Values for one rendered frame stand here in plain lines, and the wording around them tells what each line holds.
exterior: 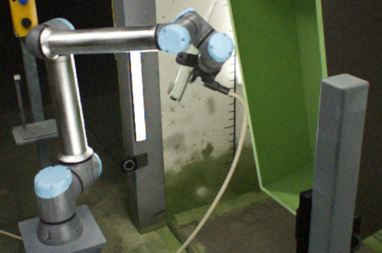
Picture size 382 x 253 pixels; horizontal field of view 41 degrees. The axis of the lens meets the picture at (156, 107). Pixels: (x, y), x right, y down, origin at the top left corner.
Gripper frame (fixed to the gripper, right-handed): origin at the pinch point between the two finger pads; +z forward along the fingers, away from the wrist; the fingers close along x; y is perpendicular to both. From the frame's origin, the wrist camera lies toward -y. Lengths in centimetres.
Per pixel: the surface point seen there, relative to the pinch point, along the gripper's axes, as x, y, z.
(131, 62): 18, -25, 65
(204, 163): -6, 39, 114
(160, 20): 44, -20, 58
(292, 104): 25, 58, 48
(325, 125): -44, 9, -119
